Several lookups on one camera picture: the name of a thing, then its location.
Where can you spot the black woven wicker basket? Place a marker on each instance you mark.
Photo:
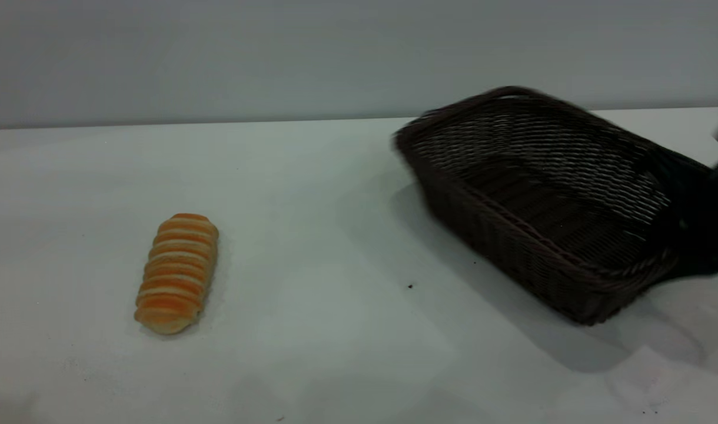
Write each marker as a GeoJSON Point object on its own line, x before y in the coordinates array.
{"type": "Point", "coordinates": [529, 200]}

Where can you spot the orange striped bread roll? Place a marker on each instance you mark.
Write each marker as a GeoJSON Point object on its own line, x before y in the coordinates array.
{"type": "Point", "coordinates": [178, 274]}

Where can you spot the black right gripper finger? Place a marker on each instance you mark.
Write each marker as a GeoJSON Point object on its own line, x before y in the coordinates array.
{"type": "Point", "coordinates": [668, 212]}

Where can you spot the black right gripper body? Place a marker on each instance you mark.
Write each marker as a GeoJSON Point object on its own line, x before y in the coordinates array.
{"type": "Point", "coordinates": [709, 224]}

